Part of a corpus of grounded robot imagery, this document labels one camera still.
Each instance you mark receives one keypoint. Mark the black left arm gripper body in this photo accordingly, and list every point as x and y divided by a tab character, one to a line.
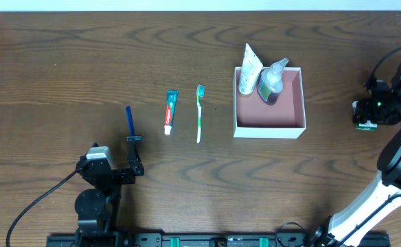
119	175

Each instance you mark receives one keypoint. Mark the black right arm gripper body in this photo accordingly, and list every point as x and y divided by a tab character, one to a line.
364	114

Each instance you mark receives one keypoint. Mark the green white soap box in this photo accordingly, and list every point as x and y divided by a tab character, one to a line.
368	126

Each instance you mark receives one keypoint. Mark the Colgate toothpaste tube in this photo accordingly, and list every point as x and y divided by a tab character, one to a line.
169	112

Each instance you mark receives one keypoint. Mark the green white toothbrush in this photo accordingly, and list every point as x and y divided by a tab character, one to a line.
200	92

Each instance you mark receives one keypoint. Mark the clear pump bottle green label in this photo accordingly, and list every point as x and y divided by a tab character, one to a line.
271	84

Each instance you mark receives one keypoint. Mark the white lotion tube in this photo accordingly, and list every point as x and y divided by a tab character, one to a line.
250	71

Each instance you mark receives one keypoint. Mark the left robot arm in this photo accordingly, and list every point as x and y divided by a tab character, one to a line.
97	208

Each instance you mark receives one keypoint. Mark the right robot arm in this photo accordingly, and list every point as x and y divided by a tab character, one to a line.
352	226

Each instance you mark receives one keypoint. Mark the blue disposable razor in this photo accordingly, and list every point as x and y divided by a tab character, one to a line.
132	136

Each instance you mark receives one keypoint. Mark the white box pink interior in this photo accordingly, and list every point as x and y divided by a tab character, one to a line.
286	119

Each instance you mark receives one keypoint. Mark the black mounting rail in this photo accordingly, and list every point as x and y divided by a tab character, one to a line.
159	240

